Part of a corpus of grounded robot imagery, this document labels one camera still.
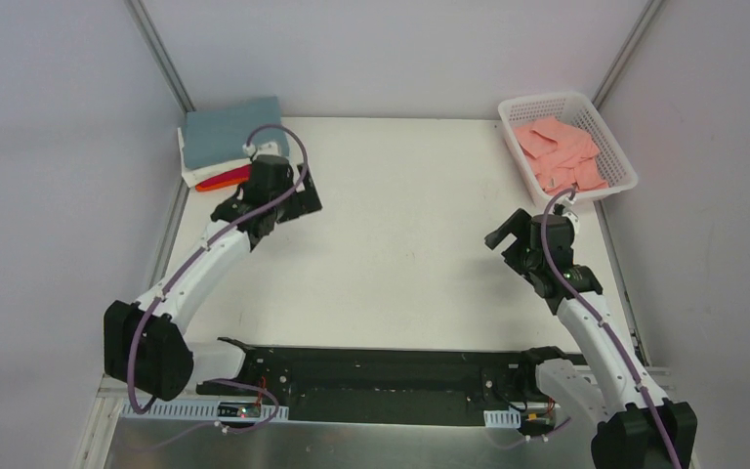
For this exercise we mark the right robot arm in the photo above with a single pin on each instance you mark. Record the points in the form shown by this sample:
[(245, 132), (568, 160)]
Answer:
[(633, 422)]

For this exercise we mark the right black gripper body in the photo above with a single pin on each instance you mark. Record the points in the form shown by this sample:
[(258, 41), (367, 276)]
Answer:
[(511, 236)]

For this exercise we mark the right white cable duct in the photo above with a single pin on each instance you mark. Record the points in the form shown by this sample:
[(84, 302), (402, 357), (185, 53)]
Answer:
[(502, 419)]

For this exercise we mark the white folded t-shirt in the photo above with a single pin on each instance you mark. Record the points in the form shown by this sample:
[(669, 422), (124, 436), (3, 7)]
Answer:
[(194, 177)]

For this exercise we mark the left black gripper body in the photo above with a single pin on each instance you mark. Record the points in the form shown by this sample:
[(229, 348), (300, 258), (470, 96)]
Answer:
[(299, 204)]

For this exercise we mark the blue-grey t-shirt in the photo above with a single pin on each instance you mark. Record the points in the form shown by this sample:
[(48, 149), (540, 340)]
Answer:
[(212, 137)]

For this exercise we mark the white cable duct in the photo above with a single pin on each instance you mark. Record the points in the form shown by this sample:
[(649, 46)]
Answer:
[(211, 410), (502, 419)]

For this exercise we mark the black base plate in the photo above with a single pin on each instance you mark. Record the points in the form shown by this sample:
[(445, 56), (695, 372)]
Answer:
[(405, 387)]

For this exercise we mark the white plastic basket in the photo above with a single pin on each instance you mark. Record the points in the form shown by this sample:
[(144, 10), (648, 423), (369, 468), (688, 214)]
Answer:
[(574, 109)]

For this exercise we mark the orange folded t-shirt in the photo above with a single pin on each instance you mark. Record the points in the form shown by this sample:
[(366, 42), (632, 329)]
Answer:
[(202, 187)]

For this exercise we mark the left white cable duct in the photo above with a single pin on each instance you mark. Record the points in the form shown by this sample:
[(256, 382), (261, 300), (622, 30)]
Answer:
[(211, 410)]

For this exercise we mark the pink t-shirt in basket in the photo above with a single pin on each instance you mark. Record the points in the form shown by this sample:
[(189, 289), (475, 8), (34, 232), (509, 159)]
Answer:
[(560, 156)]

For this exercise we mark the red folded t-shirt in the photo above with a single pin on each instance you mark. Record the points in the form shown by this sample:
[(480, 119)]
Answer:
[(231, 177)]

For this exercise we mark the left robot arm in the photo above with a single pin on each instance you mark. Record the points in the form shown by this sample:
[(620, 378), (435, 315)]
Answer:
[(145, 344)]

